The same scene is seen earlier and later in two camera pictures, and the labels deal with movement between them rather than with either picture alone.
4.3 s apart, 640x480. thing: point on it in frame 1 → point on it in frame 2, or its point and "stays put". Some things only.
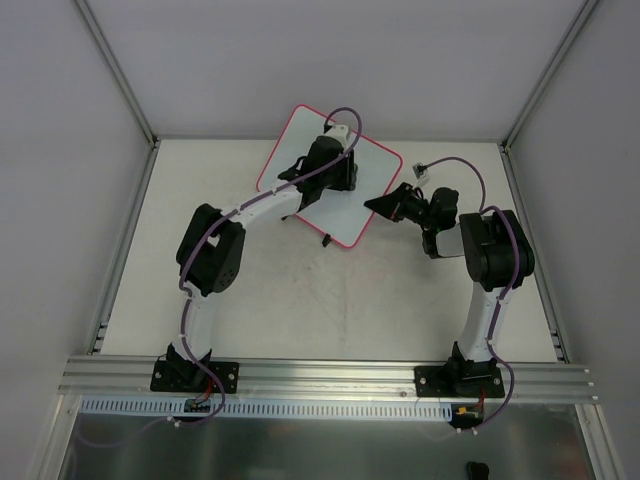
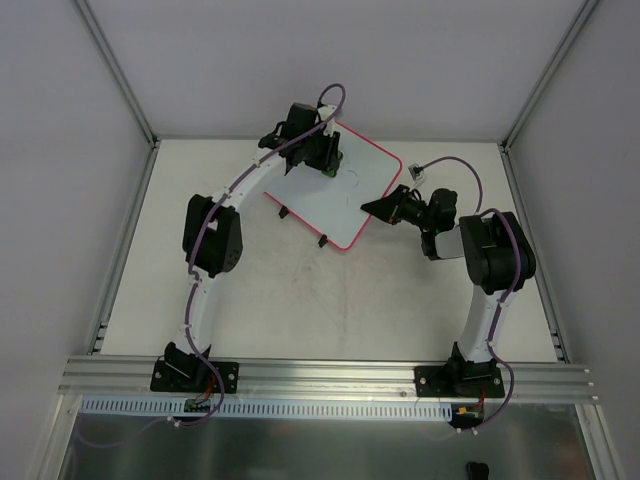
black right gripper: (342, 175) → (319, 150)
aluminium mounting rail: (132, 377) stays put
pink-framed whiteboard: (342, 214) stays put
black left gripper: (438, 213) stays put
